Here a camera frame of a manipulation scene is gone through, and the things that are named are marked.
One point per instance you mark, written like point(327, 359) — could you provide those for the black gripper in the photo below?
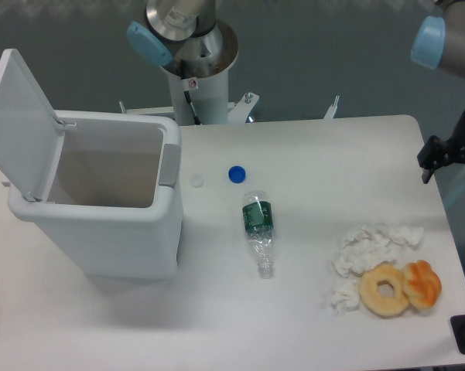
point(437, 153)

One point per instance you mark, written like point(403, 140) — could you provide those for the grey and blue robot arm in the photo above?
point(439, 43)

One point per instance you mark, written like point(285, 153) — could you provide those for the clear bottle with green label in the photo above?
point(258, 226)

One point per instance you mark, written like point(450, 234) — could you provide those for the blue bottle cap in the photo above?
point(236, 174)

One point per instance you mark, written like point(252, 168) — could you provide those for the white bottle cap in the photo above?
point(196, 181)

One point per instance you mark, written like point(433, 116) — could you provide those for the large crumpled white tissue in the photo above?
point(369, 245)

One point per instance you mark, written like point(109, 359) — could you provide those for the orange glazed pastry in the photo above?
point(421, 284)

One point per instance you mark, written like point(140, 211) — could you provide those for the small crumpled white tissue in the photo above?
point(344, 297)

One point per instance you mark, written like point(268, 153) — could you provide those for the white trash bin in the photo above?
point(115, 206)

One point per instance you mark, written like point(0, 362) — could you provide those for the white trash bin lid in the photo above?
point(31, 133)

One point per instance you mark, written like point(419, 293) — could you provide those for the plain ring donut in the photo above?
point(381, 291)

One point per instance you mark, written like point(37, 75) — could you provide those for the white bracket with bolt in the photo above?
point(241, 112)

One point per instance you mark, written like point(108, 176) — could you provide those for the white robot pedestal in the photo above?
point(198, 76)

